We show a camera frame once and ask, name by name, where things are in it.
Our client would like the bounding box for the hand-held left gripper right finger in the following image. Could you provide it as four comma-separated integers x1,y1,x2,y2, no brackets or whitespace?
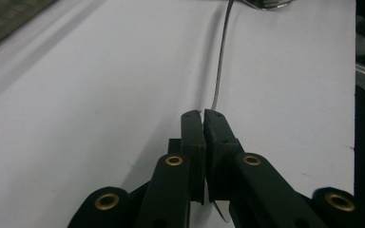
203,109,327,228

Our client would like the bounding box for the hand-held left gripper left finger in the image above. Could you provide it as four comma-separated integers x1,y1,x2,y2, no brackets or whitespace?
134,109,207,228

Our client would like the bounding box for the metal spoon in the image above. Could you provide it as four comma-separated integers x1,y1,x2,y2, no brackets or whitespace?
210,0,298,224

